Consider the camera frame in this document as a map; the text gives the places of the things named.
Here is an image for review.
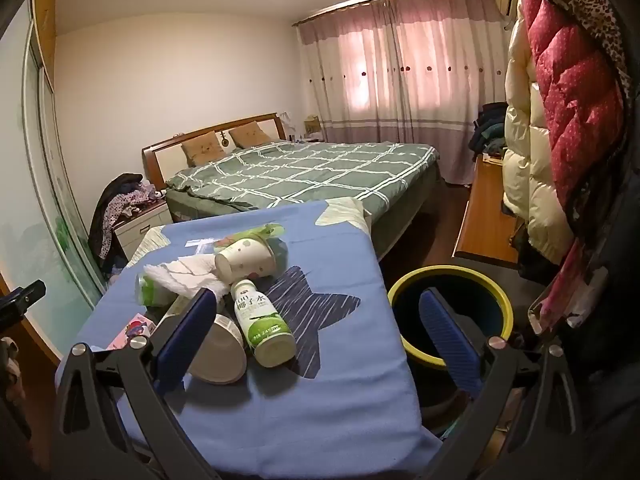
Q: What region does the glass door wardrobe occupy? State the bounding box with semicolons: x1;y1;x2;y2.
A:
0;0;106;361

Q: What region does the dotted paper cup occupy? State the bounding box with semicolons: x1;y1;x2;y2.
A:
214;237;290;283

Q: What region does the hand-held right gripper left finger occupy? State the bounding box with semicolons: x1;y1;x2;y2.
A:
52;287;221;480

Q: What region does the pink bag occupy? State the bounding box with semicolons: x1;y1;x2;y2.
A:
527;240;608;331

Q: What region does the white nightstand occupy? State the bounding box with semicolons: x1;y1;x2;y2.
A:
112;202;173;261

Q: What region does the green plaid quilt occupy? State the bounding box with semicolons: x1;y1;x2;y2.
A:
165;140;441;226

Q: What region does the green plastic wrapper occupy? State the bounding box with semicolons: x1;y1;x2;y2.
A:
212;222;286;253

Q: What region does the low wooden cabinet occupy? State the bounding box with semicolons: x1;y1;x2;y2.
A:
452;155;523;267

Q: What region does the cream down jacket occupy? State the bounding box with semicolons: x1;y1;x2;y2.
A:
501;5;576;263

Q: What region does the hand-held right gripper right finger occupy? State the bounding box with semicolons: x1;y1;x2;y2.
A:
419;287;591;480

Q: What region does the yellow rim trash bin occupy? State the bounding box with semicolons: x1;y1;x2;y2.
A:
387;265;515;431

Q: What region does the wooden bed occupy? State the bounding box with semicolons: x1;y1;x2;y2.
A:
141;112;443;261

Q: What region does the white trash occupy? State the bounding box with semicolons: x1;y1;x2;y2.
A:
137;265;181;308

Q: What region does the pile of dark clothes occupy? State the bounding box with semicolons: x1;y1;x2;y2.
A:
469;102;511;161

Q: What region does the pink packet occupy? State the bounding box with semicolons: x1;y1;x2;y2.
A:
106;314;157;351

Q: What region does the pink white curtain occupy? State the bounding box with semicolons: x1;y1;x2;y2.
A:
292;0;506;186

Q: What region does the brown pillow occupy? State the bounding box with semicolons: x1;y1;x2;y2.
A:
229;121;273;150
181;131;223;165

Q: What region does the white tissue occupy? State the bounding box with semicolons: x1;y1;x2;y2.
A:
144;254;233;301

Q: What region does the white pill bottle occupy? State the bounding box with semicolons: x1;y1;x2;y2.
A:
187;312;249;386

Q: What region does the white green drink bottle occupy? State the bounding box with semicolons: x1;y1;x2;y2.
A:
230;279;297;368

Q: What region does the dark handbag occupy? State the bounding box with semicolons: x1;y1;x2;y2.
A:
512;220;556;281

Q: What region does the blue star print cloth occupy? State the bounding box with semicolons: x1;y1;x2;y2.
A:
55;199;443;480

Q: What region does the leopard print cloth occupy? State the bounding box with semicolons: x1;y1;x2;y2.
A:
520;0;636;96

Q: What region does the pile of patterned clothes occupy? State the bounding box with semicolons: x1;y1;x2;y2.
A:
89;172;166;273

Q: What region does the red down jacket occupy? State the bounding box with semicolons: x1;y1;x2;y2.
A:
515;0;631;231

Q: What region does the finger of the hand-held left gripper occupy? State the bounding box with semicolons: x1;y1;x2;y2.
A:
0;280;47;333

